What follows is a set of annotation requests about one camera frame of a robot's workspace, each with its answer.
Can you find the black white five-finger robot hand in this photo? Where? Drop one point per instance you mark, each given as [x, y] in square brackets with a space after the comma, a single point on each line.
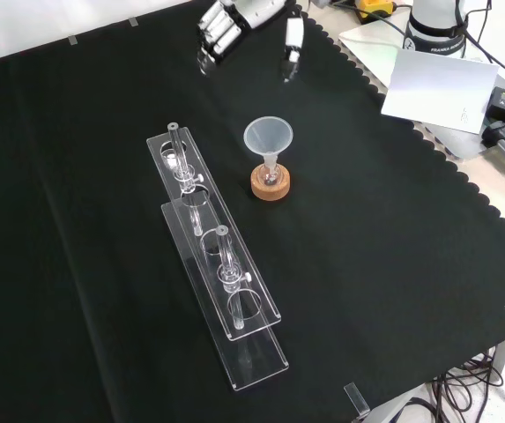
[256, 13]

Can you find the translucent plastic funnel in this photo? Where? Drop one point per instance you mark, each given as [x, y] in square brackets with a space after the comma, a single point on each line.
[267, 134]

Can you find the clear acrylic funnel stand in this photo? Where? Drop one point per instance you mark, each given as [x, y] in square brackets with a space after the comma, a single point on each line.
[217, 247]

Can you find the pale board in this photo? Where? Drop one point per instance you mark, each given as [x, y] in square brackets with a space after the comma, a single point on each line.
[366, 44]

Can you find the yellow stop button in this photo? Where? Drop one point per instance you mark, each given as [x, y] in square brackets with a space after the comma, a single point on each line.
[373, 9]

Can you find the small glass round-bottom flask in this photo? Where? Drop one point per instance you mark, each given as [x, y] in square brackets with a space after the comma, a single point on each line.
[271, 176]

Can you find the white card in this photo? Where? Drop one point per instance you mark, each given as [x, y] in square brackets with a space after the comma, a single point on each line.
[437, 88]

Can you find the black bench cloth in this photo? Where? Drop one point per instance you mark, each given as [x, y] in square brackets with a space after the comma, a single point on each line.
[102, 220]

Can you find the clear cloth clip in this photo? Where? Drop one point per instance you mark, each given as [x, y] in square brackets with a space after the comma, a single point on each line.
[356, 398]

